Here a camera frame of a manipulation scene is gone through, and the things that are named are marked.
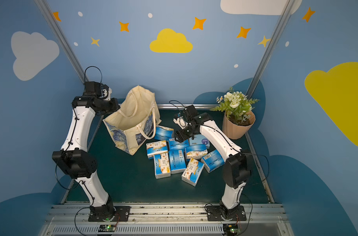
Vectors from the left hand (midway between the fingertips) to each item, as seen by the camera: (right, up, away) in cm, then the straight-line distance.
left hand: (122, 104), depth 83 cm
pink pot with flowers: (+69, -2, +3) cm, 69 cm away
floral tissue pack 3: (+23, -35, +1) cm, 42 cm away
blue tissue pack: (+23, -18, +15) cm, 32 cm away
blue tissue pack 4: (+53, -33, +3) cm, 63 cm away
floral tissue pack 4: (+41, -39, -1) cm, 56 cm away
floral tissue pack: (+18, -27, +9) cm, 33 cm away
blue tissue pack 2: (+30, -25, +10) cm, 41 cm away
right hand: (+36, -18, +2) cm, 40 cm away
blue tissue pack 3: (+32, -33, +3) cm, 46 cm away
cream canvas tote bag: (+1, -9, +23) cm, 24 cm away
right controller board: (+59, -63, -12) cm, 87 cm away
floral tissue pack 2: (+44, -28, +5) cm, 53 cm away
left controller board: (-2, -63, -13) cm, 64 cm away
